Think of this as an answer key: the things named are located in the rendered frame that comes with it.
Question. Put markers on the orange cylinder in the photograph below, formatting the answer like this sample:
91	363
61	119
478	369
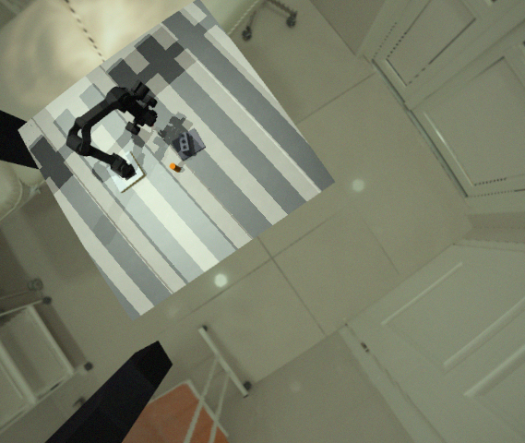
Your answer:
175	167

